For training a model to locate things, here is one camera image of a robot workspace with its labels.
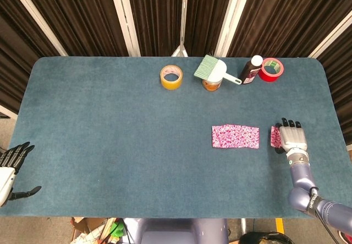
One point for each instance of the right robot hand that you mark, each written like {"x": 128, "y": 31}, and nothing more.
{"x": 292, "y": 138}

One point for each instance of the white wide frame post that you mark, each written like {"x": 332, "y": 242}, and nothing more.
{"x": 123, "y": 13}

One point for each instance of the dark bottle with white cap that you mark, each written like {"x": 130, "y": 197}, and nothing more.
{"x": 248, "y": 73}

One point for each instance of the cardboard box clutter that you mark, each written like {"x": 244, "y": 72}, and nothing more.
{"x": 88, "y": 231}

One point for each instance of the yellow strip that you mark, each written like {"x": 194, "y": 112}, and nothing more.
{"x": 279, "y": 224}

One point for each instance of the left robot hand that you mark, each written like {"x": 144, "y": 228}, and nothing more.
{"x": 11, "y": 161}

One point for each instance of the thin white frame post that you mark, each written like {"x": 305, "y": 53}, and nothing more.
{"x": 183, "y": 21}

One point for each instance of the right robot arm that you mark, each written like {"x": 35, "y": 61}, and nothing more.
{"x": 305, "y": 183}

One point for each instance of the green plastic object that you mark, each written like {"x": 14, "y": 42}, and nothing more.
{"x": 116, "y": 230}

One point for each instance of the white slanted frame post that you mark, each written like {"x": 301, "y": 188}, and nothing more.
{"x": 35, "y": 13}

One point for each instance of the mint green hand brush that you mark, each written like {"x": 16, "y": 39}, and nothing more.
{"x": 217, "y": 72}

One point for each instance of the yellow packing tape roll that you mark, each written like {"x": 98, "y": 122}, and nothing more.
{"x": 171, "y": 85}

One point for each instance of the white outer frame post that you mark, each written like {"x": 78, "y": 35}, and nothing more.
{"x": 330, "y": 40}

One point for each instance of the clear jar of rubber bands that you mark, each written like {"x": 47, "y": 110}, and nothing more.
{"x": 211, "y": 86}

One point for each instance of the pink patterned card deck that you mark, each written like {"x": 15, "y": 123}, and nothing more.
{"x": 224, "y": 137}

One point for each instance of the red tape roll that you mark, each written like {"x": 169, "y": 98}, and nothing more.
{"x": 265, "y": 76}

